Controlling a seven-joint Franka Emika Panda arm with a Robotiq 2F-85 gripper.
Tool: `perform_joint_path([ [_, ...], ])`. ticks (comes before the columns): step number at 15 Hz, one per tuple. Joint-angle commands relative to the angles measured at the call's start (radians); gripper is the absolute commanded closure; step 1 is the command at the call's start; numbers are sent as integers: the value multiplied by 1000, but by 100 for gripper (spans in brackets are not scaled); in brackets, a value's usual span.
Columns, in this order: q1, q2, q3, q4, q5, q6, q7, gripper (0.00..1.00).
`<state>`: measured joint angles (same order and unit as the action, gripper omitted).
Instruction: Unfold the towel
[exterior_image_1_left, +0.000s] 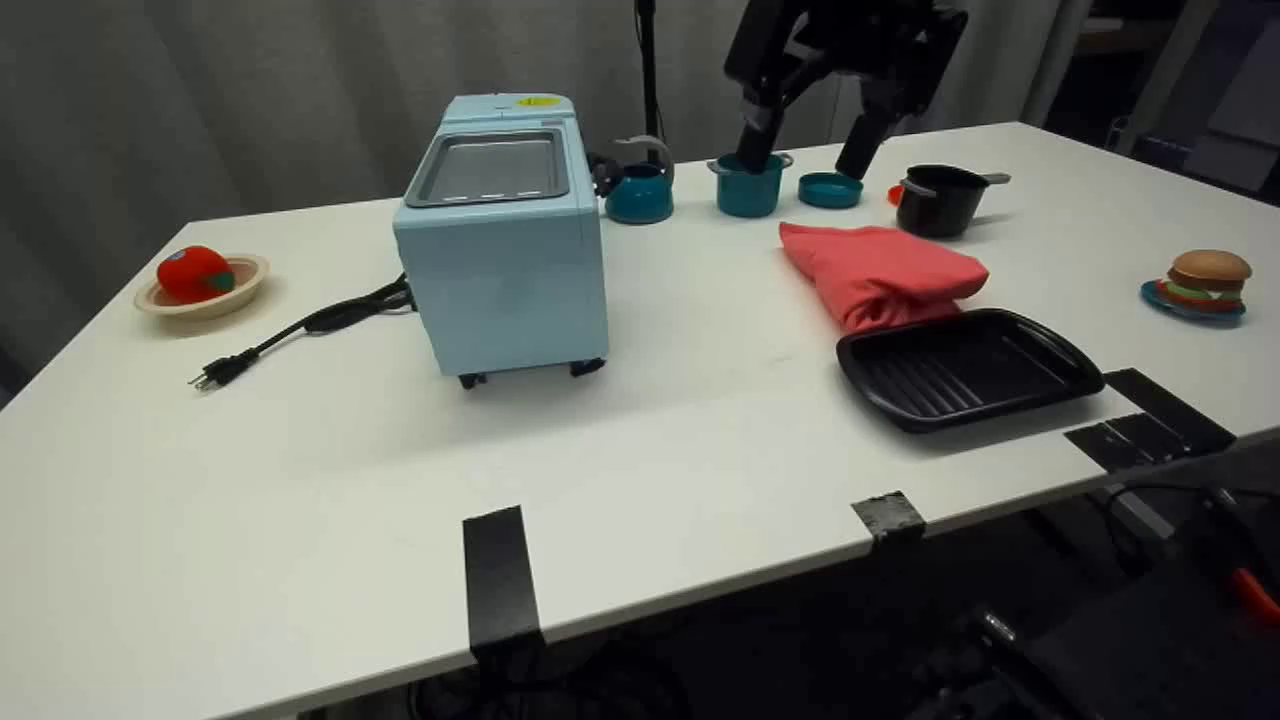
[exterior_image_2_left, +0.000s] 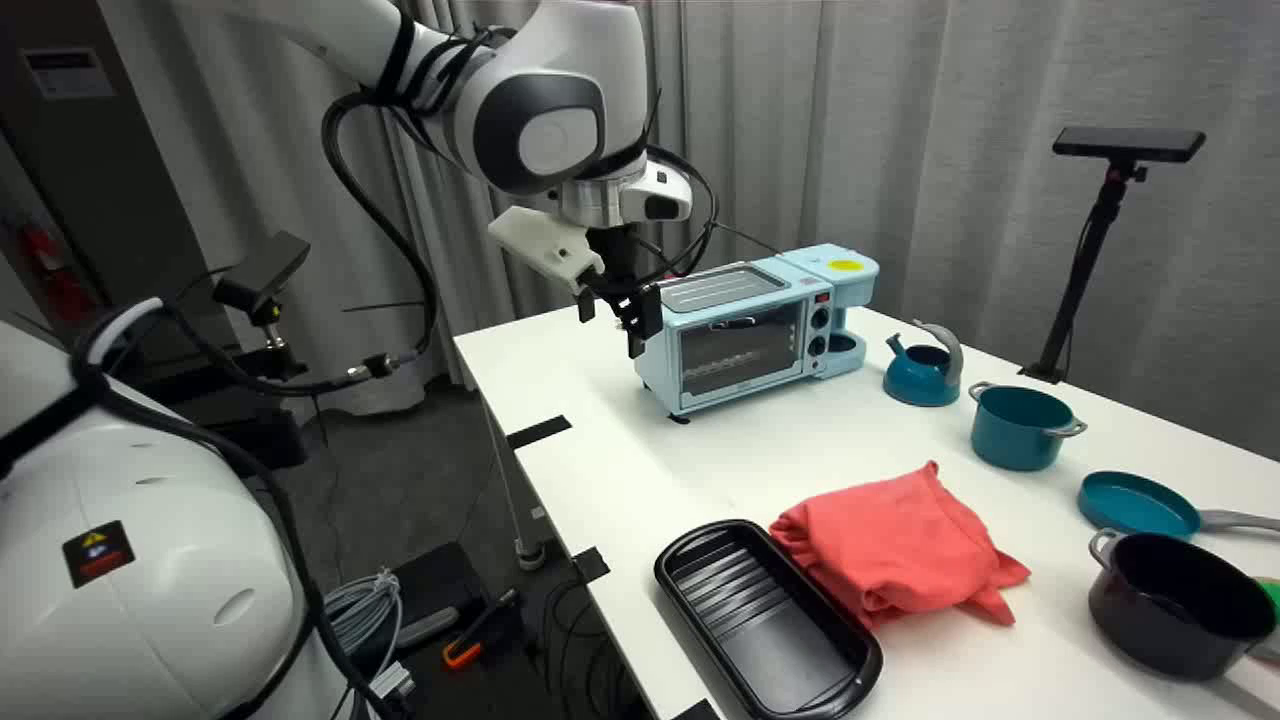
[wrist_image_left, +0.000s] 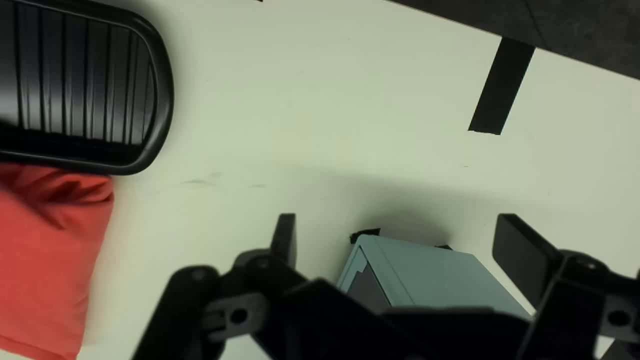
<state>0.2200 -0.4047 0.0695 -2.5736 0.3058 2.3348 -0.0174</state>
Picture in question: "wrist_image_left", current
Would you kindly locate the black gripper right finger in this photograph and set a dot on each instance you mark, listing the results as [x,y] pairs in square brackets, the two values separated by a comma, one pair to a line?
[576,298]

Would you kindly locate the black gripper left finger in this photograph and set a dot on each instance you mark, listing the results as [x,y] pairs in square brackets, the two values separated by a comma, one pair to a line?
[202,309]

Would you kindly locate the red-orange cloth towel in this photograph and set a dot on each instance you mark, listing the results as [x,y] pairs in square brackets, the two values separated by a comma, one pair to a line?
[52,224]

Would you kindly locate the black tape strip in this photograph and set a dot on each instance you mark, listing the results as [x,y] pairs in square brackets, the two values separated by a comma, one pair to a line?
[500,86]

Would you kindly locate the black plastic tray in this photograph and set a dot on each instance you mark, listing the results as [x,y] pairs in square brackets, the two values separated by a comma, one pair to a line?
[82,85]

